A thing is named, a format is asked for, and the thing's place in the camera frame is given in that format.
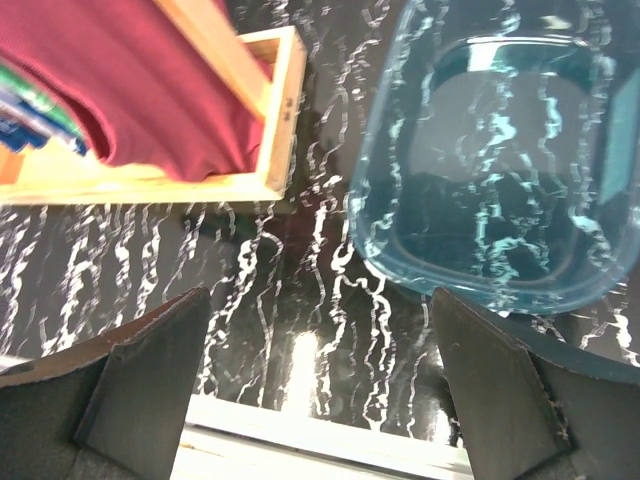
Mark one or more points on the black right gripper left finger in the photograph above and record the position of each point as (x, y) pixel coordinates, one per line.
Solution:
(111, 407)

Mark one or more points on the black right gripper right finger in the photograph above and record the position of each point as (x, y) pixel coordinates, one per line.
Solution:
(531, 407)

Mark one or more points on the blue patterned trousers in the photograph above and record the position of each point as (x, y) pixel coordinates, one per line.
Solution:
(40, 123)

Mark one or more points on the green white patterned trousers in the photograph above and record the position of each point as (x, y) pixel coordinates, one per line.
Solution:
(21, 93)

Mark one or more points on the blue transparent plastic basin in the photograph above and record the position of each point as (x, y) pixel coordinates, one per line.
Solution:
(501, 154)

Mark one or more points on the maroon tank top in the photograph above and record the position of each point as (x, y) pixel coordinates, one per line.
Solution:
(135, 86)

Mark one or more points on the wooden clothes rack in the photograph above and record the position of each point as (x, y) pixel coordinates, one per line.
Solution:
(263, 69)

